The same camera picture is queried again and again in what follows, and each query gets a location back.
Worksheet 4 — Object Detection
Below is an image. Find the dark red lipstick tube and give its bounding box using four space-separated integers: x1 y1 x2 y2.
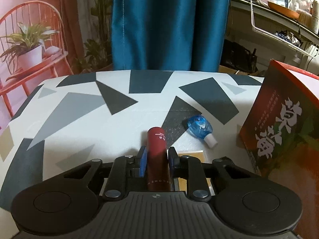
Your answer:
147 127 171 192

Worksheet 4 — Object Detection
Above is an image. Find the red cardboard box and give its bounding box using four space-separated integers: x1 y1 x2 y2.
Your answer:
239 60 319 238

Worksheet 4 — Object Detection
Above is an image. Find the printed room backdrop cloth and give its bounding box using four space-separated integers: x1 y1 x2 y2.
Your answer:
1 0 113 131

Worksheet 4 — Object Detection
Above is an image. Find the brown cardboard box on floor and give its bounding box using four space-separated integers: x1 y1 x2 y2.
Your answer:
219 65 248 75

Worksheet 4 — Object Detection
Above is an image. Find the black bag under desk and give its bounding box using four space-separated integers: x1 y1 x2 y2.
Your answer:
220 39 257 73

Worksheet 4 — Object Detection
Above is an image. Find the teal blue curtain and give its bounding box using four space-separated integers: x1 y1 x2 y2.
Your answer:
111 0 230 72

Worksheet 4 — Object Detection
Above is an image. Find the cluttered desk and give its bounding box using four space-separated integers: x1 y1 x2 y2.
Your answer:
226 0 318 75

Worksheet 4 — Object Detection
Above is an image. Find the orange bowl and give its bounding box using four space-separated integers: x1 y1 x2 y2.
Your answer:
268 1 299 20

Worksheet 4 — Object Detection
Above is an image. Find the cotton swab container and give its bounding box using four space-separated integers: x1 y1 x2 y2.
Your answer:
298 10 312 30

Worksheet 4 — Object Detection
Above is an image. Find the white wire under-desk basket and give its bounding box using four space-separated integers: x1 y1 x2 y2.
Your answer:
250 0 319 57

